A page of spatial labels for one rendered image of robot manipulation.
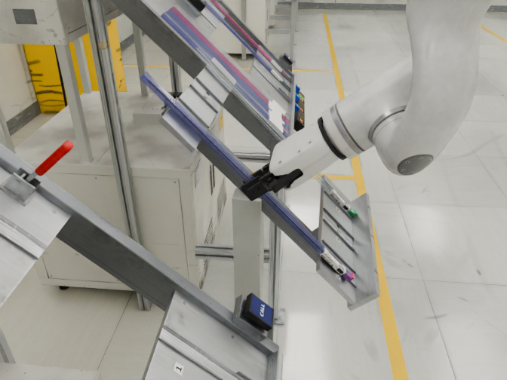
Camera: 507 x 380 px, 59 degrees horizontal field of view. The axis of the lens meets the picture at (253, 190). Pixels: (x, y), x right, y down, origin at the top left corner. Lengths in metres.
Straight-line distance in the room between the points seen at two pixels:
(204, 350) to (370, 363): 1.10
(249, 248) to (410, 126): 0.51
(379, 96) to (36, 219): 0.48
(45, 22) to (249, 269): 0.89
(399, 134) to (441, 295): 1.48
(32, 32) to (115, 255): 0.93
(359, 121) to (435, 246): 1.66
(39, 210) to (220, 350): 0.31
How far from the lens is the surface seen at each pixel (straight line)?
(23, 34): 1.49
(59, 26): 1.43
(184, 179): 1.49
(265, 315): 0.72
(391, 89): 0.65
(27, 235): 0.60
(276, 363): 0.74
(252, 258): 0.99
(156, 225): 1.62
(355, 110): 0.66
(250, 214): 0.92
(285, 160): 0.68
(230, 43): 4.98
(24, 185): 0.62
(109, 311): 1.90
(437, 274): 2.12
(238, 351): 0.71
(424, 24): 0.57
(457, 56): 0.58
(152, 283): 0.69
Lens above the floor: 1.32
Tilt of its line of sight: 32 degrees down
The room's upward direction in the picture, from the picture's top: straight up
